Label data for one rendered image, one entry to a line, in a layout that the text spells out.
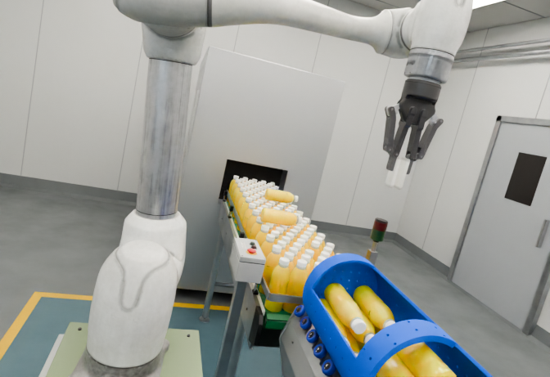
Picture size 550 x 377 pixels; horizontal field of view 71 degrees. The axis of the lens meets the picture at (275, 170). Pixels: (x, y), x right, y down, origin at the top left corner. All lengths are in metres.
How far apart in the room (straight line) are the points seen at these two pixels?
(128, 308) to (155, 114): 0.42
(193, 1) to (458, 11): 0.51
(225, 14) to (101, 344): 0.67
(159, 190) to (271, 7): 0.48
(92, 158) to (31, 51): 1.43
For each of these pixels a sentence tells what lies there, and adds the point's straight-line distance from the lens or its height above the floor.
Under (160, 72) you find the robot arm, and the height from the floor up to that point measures 1.67.
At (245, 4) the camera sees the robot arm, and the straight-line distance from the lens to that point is 0.78.
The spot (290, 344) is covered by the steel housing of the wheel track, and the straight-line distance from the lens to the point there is 1.48.
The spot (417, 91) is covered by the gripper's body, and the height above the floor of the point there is 1.75.
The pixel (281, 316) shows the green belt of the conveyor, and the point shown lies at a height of 0.90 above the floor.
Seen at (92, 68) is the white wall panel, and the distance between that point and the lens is 5.45.
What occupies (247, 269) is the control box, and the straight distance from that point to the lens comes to 1.48.
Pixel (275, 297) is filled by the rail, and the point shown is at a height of 0.97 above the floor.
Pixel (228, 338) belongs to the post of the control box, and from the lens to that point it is 1.72.
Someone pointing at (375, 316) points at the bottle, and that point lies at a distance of 1.27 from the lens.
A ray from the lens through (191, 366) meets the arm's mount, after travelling 1.00.
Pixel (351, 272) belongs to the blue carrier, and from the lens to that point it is 1.39.
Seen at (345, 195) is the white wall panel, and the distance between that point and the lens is 6.14.
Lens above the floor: 1.64
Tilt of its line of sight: 9 degrees down
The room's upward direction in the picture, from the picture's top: 13 degrees clockwise
